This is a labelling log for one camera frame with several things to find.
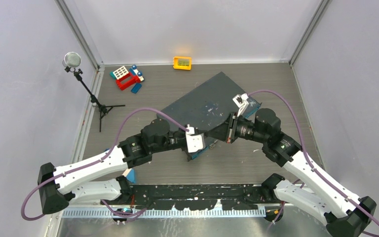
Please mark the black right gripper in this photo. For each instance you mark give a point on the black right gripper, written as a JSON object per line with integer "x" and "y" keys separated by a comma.
{"x": 226, "y": 132}

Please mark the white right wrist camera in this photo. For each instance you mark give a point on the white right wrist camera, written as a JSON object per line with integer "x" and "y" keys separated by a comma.
{"x": 241, "y": 100}

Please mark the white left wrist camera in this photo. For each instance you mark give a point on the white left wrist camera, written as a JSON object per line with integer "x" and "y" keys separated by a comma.
{"x": 194, "y": 139}

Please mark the small blue toy brick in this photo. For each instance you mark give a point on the small blue toy brick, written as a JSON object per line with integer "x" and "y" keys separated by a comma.
{"x": 135, "y": 89}

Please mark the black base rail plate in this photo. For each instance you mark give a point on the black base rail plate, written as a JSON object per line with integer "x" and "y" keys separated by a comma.
{"x": 198, "y": 197}

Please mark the blue white wedge block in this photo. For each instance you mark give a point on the blue white wedge block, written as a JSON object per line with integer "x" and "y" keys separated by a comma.
{"x": 129, "y": 174}

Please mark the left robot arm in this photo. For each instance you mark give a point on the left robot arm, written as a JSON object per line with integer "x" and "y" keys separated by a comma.
{"x": 76, "y": 183}

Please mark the blue white toy brick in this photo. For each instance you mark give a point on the blue white toy brick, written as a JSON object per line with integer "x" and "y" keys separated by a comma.
{"x": 135, "y": 72}

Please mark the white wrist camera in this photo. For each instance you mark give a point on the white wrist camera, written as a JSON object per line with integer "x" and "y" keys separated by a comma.
{"x": 194, "y": 139}
{"x": 241, "y": 100}

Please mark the white window toy brick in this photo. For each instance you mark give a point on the white window toy brick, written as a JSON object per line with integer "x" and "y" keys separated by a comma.
{"x": 121, "y": 72}

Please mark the dark grey network switch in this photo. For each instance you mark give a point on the dark grey network switch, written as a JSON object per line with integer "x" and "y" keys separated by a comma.
{"x": 208, "y": 105}

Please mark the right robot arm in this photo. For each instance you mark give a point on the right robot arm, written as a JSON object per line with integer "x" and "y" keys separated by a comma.
{"x": 340, "y": 210}

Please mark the red toy brick frame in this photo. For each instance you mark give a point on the red toy brick frame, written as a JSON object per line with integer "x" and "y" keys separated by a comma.
{"x": 127, "y": 81}

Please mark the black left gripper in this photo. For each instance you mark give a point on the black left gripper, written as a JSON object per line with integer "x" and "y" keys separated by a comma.
{"x": 184, "y": 132}

